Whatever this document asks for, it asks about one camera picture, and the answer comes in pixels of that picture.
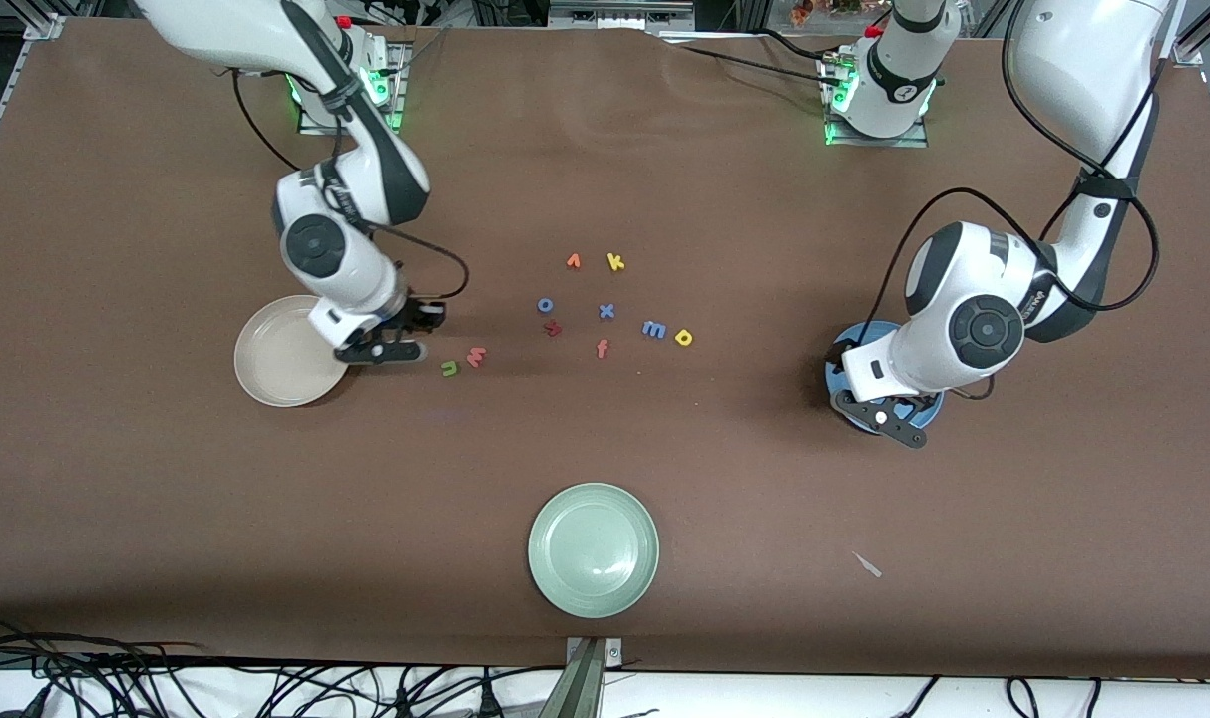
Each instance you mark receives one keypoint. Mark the blue foam letter m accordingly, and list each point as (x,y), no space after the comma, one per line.
(654,329)

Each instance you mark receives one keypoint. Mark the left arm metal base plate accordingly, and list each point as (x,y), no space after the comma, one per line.
(879,142)

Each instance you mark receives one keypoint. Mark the grey metal box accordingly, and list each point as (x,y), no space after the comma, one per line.
(619,12)

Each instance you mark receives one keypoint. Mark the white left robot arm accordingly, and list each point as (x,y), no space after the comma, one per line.
(984,329)

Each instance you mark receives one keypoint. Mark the pale green plate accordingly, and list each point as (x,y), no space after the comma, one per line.
(593,550)

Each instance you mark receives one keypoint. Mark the beige brown plate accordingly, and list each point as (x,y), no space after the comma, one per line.
(275,359)

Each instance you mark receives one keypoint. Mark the white paper scrap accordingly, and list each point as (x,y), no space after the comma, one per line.
(867,564)

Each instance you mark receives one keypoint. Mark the grey metal bracket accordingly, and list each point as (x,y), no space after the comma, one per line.
(585,678)

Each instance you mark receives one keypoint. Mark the aluminium frame rail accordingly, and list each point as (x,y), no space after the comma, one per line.
(6,100)
(1188,45)

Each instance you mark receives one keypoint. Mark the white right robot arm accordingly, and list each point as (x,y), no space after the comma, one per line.
(315,244)

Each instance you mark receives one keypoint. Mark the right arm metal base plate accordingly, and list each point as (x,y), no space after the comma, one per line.
(400,100)

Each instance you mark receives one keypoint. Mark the blue plate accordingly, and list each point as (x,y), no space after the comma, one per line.
(864,332)

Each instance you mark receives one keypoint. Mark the pink foam letter w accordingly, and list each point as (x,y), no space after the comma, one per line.
(477,357)

